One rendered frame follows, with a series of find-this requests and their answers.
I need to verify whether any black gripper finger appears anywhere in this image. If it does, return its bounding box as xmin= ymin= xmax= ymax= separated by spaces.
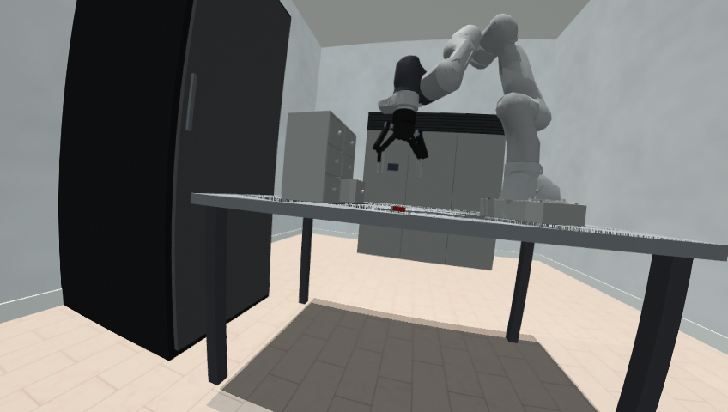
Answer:
xmin=373 ymin=121 xmax=405 ymax=173
xmin=407 ymin=129 xmax=428 ymax=179

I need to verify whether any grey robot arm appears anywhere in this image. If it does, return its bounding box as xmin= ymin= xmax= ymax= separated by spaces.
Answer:
xmin=378 ymin=14 xmax=568 ymax=203

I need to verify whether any grey drawer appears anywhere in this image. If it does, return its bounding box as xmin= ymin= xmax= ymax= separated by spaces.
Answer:
xmin=343 ymin=128 xmax=355 ymax=157
xmin=325 ymin=144 xmax=343 ymax=176
xmin=324 ymin=175 xmax=340 ymax=202
xmin=339 ymin=179 xmax=366 ymax=203
xmin=328 ymin=116 xmax=345 ymax=149
xmin=342 ymin=154 xmax=354 ymax=179

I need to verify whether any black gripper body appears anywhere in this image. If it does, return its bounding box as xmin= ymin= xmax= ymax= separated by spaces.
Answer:
xmin=391 ymin=108 xmax=416 ymax=141

